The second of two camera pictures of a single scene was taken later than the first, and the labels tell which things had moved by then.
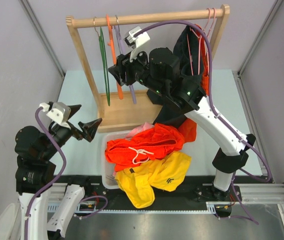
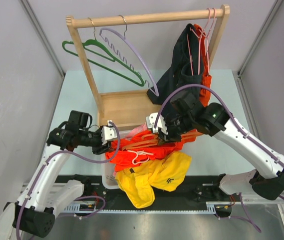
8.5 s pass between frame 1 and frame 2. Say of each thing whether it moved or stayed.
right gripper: moved
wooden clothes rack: stayed
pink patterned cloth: stayed
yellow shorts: stayed
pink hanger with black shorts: stayed
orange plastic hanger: moved
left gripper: moved
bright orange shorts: stayed
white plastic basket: stayed
